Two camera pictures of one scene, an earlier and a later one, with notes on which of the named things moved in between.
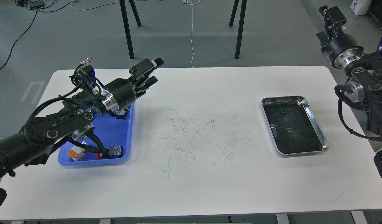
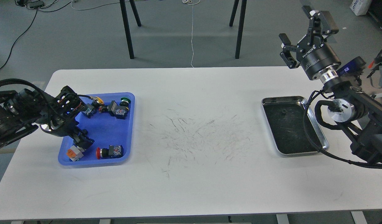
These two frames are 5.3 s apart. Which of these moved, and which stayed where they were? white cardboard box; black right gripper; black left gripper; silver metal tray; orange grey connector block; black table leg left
Moved: black left gripper; black right gripper
Stayed: orange grey connector block; white cardboard box; black table leg left; silver metal tray
